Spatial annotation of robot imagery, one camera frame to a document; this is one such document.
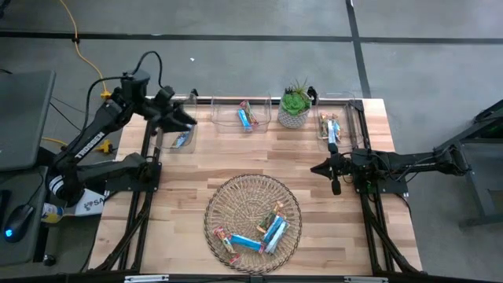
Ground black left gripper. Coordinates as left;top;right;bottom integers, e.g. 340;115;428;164
151;86;199;135

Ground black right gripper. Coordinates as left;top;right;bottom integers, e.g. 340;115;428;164
309;141;357;197

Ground white and blue granola bar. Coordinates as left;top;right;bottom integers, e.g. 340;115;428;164
327;119;338;145
265;222;291;255

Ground red and green granola bar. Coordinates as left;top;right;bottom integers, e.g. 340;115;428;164
239;100;259;127
213;226;242;264

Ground snack packets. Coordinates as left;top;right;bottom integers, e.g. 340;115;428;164
262;215;285;244

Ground clear plastic bin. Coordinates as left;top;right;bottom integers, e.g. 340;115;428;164
315;91;358;153
210;90;273;135
156;92;198;155

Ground succulent in patterned white pot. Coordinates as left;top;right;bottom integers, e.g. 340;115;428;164
277;76;315;130

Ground round woven wicker tray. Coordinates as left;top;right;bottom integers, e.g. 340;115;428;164
203;173;303;275

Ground white printed bag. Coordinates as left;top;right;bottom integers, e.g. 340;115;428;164
72;188;107;218

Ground black side table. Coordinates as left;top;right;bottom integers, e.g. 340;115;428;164
457;97;503;230

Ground dark grey desk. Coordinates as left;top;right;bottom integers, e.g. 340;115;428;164
0;70;57;173

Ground yellow and white bottle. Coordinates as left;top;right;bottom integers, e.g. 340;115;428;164
41;202;65;224

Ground black computer mouse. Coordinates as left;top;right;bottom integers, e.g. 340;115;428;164
2;204;35;244

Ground grey side desk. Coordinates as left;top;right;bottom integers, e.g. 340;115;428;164
0;164;53;268

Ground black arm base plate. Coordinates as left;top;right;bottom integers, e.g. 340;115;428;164
352;163;409;197
105;172;162;193

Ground black aluminium frame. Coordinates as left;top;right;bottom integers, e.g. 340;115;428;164
88;96;424;276

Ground yellow extension cable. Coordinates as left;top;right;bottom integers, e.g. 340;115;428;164
58;0;113;101
41;136;115;155

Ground black rail with silver brackets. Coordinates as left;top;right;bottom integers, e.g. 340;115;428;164
0;270;503;283

